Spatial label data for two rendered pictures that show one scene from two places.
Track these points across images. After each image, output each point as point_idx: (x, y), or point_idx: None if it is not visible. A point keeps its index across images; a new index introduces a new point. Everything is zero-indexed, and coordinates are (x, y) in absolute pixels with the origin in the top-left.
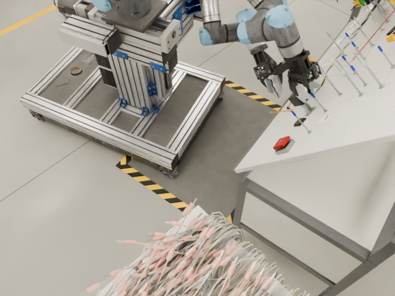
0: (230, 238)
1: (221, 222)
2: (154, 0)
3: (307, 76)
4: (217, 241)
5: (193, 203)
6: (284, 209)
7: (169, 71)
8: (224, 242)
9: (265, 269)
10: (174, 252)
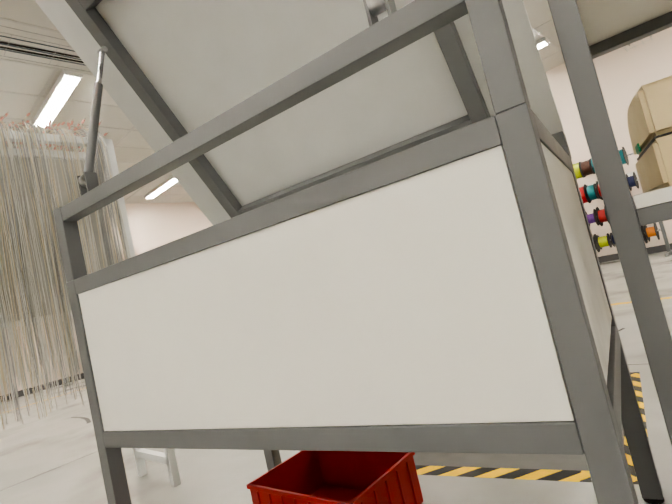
0: (85, 135)
1: (97, 138)
2: None
3: None
4: (80, 126)
5: (100, 122)
6: None
7: None
8: (83, 134)
9: (59, 128)
10: (84, 133)
